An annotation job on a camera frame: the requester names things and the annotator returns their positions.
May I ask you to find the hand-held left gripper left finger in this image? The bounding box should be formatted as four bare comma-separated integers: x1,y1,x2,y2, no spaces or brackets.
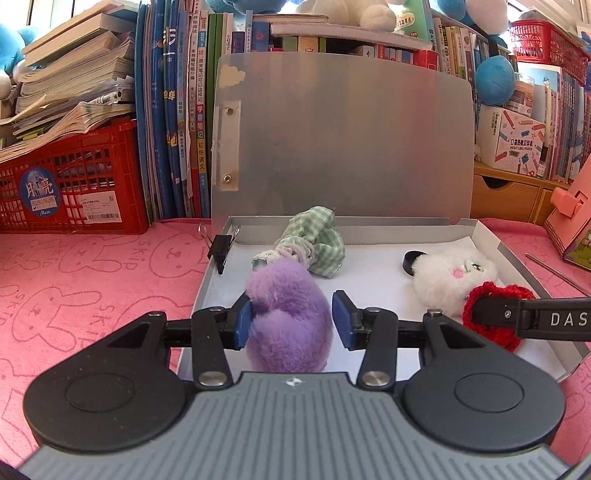
104,295,254,389

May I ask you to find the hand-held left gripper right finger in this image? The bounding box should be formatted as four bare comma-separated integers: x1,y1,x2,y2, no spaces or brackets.
331,290,485,389

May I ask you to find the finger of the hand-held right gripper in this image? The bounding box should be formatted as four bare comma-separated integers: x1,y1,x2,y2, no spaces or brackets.
471,296,522,330

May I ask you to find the red crochet pouch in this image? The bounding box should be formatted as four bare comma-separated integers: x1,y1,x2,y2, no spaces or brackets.
462,282,536,354

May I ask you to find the purple fluffy pouch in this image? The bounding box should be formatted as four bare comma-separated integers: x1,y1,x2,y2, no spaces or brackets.
244,258,334,374

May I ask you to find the white fluffy plush toy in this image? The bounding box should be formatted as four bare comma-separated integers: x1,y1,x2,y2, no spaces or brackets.
411,244,500,317

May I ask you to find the black round lid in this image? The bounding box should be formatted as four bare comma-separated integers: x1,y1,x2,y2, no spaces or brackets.
403,250,428,278

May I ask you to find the green checked cloth pouch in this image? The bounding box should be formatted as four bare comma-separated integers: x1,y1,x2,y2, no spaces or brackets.
252,206,346,279

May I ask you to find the silver cardboard box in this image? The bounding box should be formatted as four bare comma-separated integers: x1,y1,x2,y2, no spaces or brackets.
178,52,583,384

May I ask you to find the thin metal rod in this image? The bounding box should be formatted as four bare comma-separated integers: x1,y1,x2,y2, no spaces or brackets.
525,253,591,297

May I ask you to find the black binder clip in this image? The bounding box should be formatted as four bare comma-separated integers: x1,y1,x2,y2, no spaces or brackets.
198,223,242,276

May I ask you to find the pink picture board stand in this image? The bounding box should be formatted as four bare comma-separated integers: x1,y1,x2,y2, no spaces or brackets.
544,152,591,273

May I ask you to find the wooden drawer box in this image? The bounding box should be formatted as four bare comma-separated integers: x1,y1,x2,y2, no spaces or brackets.
472,161,571,226

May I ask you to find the pink rabbit-print mat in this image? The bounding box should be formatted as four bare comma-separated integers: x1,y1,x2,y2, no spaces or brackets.
0,217,591,467

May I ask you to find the white printed carton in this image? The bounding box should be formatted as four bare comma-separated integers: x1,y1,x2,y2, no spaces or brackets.
475,105,552,178

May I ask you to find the large red plastic basket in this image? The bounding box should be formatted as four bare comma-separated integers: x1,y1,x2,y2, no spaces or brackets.
0,117,151,235

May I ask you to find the row of blue books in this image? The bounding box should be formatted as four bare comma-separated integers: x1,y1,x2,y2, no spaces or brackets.
135,0,213,220

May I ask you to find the blue round plush ball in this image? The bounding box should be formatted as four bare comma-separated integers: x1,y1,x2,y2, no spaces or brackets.
475,55,518,107

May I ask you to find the row of colourful books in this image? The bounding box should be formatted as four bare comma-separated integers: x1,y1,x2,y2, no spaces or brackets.
208,9,591,183

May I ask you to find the small red plastic basket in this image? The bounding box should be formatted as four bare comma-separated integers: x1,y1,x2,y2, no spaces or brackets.
510,18,591,88

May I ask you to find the large blue plush toy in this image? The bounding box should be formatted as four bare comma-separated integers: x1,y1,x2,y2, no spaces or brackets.
436,0,509,35

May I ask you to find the stack of papers and books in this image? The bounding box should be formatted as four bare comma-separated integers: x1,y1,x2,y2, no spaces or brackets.
0,0,139,162

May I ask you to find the blue and white plush toy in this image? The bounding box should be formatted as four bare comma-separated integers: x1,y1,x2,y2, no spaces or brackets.
0,23,40,97

